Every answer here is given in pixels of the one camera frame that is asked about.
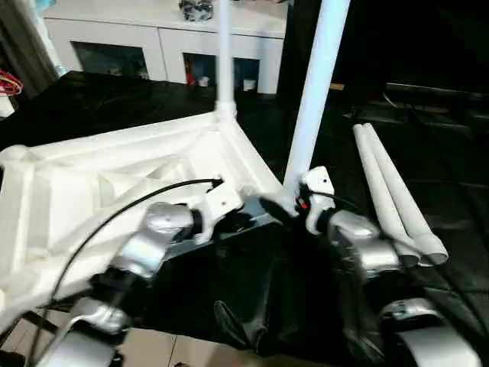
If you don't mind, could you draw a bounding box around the white plastic table top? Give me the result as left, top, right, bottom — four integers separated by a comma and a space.
0, 110, 284, 307

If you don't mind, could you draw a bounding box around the white sideboard cabinet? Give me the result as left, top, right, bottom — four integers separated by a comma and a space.
44, 0, 287, 95

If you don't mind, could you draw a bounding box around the black folding stand frame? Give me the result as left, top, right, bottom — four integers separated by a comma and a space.
7, 305, 59, 334

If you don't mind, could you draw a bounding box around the dark glittery ornament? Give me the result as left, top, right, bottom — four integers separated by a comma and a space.
179, 0, 214, 21

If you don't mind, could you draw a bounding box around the white plastic table leg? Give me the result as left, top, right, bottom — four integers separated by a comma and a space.
215, 0, 238, 122
351, 124, 420, 268
281, 0, 351, 216
362, 122, 449, 268

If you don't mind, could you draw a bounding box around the red and white bundle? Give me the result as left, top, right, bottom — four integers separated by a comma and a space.
0, 68, 24, 95

